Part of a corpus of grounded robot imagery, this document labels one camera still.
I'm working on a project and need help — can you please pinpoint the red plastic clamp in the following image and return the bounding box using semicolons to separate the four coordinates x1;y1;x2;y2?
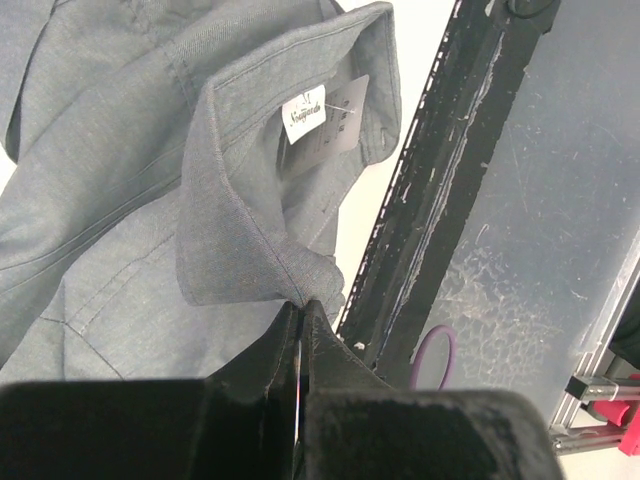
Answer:
596;373;639;457

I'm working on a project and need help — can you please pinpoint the white woven size label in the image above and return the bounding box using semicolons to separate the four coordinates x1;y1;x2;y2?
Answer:
281;85;326;145

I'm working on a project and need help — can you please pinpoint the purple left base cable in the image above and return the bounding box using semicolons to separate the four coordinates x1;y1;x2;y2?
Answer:
409;324;460;391

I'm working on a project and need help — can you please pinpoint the aluminium extrusion rail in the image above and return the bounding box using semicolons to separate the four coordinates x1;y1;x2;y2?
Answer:
549;247;639;456

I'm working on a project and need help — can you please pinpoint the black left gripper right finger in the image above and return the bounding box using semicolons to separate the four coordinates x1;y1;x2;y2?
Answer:
303;300;563;479

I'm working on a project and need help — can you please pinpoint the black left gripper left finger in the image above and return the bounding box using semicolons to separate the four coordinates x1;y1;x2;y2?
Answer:
1;304;300;479

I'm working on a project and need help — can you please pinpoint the grey button-up shirt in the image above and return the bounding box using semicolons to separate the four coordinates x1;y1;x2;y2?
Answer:
1;1;401;384

